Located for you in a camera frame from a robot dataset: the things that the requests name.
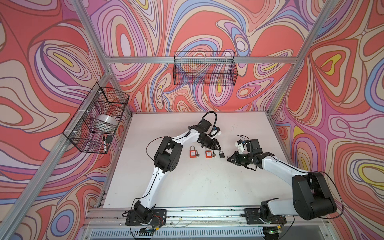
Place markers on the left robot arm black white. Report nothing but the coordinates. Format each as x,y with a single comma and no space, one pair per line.
166,160

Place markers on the black wire basket back wall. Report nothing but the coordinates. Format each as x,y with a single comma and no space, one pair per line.
205,68

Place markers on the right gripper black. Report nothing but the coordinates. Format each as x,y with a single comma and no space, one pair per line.
235,155

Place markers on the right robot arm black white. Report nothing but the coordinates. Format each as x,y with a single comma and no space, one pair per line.
311,195

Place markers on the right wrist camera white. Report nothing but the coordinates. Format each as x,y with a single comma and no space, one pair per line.
241,146

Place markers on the black marker in basket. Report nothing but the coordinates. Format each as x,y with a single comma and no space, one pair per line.
105,145

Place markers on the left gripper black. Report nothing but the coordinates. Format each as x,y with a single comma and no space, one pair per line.
213,144

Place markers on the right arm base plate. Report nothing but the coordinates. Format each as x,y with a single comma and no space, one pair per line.
262,216

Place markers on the black wire basket wall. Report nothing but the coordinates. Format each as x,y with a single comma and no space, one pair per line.
99,115
205,68

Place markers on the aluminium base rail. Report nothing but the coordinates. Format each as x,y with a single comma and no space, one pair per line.
203,223

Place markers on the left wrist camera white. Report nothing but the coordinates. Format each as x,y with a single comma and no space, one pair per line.
215,132

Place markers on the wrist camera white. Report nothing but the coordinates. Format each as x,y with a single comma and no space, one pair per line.
241,146
215,132

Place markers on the black wire basket left wall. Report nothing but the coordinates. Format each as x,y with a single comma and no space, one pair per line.
99,115

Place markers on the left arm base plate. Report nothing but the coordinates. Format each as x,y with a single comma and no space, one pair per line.
156,218

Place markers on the red padlock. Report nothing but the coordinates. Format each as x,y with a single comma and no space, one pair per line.
209,153
193,152

